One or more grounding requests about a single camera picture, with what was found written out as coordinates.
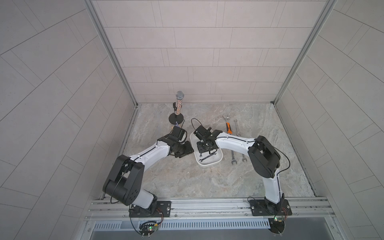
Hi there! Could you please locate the white storage box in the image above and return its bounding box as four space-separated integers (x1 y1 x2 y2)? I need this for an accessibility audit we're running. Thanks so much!
190 133 223 168

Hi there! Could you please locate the orange handled adjustable wrench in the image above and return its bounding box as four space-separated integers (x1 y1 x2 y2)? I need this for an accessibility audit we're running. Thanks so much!
223 115 233 135

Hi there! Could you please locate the long silver wrench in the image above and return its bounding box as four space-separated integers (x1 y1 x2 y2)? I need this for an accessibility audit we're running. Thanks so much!
231 151 238 165

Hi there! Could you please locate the silver combination wrench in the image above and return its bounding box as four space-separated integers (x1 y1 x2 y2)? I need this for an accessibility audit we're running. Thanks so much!
233 118 248 163

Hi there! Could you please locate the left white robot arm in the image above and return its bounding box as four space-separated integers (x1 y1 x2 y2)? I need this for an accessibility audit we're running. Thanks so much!
103 140 194 209

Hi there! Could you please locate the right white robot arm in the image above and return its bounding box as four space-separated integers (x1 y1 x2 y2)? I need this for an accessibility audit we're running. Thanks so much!
194 130 284 207

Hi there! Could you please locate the silver wrench lying in box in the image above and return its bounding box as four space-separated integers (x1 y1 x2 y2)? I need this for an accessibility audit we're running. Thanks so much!
199 153 216 163

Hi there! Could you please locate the left green circuit board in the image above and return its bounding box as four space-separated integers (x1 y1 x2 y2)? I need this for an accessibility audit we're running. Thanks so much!
139 221 160 237

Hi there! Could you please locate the green circuit board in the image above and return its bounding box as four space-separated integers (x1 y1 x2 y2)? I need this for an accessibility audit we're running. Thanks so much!
139 221 160 237
268 218 286 235

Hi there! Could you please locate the right green circuit board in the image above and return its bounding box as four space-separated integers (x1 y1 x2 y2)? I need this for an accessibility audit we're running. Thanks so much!
268 218 286 235

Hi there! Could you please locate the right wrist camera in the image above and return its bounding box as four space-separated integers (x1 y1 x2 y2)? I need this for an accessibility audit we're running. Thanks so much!
194 126 223 142

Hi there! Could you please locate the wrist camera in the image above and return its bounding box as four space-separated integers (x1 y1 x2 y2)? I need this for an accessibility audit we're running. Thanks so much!
194 126 223 142
169 126 186 142

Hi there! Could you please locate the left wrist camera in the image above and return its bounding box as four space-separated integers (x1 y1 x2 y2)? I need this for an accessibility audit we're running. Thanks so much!
169 126 186 142

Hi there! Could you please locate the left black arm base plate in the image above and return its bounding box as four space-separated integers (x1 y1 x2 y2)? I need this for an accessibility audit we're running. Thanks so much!
129 201 172 218

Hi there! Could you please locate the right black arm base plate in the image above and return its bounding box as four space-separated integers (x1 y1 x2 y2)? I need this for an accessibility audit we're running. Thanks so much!
247 198 293 217

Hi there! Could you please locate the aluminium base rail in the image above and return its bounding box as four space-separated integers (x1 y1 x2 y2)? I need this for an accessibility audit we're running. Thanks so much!
85 197 335 231

